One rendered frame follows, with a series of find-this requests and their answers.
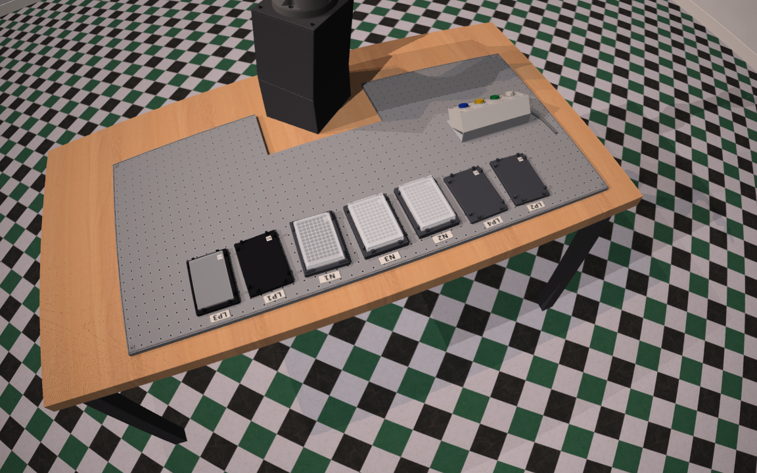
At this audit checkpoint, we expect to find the beige operator button panel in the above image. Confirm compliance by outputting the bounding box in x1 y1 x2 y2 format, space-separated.
446 91 557 143

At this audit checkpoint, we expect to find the white label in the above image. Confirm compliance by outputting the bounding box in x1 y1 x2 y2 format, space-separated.
264 290 286 304
484 216 503 229
378 251 401 265
210 310 231 323
432 231 453 244
527 201 545 212
319 271 341 284

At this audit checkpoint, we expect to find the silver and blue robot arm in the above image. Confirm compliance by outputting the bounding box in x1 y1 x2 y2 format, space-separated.
271 0 334 18

